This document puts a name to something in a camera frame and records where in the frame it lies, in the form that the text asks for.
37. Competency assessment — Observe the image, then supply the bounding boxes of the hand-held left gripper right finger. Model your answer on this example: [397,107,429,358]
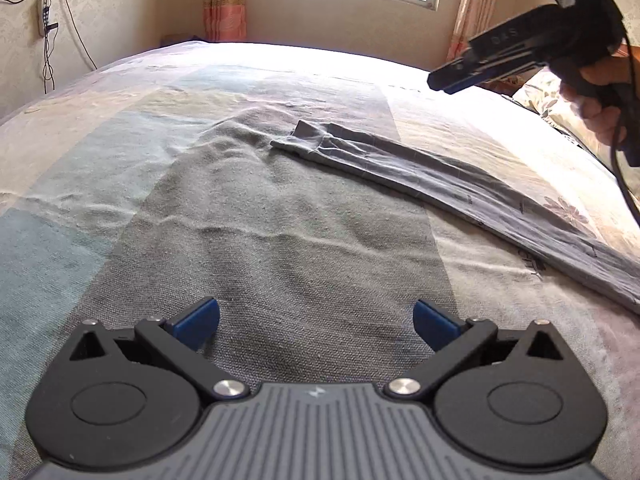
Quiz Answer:
[384,299,567,402]

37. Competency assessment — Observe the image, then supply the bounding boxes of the beige printed pillow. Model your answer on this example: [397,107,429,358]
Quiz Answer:
[512,67,640,176]

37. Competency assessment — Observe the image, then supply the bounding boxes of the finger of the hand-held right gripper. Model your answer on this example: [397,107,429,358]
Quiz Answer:
[428,52,544,95]

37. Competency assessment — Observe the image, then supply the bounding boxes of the black wall cables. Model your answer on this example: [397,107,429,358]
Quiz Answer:
[0,0,98,95]

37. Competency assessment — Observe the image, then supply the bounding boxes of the person's right hand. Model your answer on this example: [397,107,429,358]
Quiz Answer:
[560,45,640,147]

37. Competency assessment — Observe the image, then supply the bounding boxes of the white power strip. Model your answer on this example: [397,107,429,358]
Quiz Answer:
[37,0,59,38]

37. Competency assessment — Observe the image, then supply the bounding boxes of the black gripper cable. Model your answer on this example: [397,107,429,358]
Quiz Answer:
[611,125,640,223]

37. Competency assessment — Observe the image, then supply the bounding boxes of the grey pants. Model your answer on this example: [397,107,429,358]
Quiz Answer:
[270,120,640,317]

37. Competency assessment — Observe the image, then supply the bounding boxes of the bed with patchwork sheet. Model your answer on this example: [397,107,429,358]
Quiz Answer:
[0,39,640,480]

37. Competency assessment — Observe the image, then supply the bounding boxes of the pink plaid curtain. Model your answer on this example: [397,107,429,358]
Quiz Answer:
[446,0,501,68]
[202,0,248,43]

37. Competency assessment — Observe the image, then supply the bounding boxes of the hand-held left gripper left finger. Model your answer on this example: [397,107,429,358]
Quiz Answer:
[69,297,251,402]

